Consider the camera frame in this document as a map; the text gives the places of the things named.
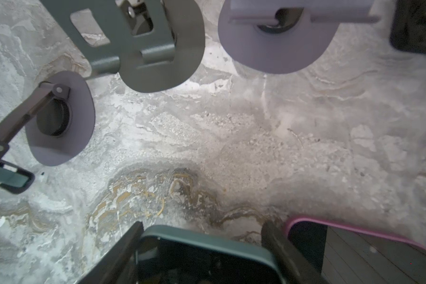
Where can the grey stand back centre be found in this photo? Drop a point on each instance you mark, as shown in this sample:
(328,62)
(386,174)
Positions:
(58,118)

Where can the grey round stand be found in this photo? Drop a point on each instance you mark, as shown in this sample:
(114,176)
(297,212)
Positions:
(153,46)

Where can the black phone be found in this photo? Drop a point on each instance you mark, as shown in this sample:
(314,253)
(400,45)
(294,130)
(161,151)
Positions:
(169,255)

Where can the black stand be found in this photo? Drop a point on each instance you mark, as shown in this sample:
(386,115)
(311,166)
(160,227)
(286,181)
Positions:
(408,33)

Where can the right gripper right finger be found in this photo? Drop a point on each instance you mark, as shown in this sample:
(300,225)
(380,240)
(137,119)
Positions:
(292,264)

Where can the purple phone stand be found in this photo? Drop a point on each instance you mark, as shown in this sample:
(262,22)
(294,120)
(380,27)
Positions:
(281,37)

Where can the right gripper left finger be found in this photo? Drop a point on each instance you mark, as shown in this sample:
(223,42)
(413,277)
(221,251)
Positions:
(119,264)

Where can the green phone back centre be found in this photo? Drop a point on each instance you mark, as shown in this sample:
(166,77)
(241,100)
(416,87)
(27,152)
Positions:
(14,179)

